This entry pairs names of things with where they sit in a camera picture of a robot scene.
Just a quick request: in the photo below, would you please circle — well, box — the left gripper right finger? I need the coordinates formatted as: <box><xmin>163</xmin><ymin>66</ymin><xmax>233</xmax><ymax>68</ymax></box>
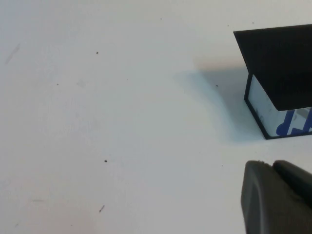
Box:
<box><xmin>272</xmin><ymin>159</ymin><xmax>312</xmax><ymax>211</ymax></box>

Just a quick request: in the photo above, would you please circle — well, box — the black printed glasses case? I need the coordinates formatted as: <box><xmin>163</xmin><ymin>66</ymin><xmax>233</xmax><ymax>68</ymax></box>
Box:
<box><xmin>233</xmin><ymin>23</ymin><xmax>312</xmax><ymax>140</ymax></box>

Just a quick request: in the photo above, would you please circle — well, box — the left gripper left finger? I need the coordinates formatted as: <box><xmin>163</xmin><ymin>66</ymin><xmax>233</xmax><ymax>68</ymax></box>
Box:
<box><xmin>240</xmin><ymin>160</ymin><xmax>312</xmax><ymax>234</ymax></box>

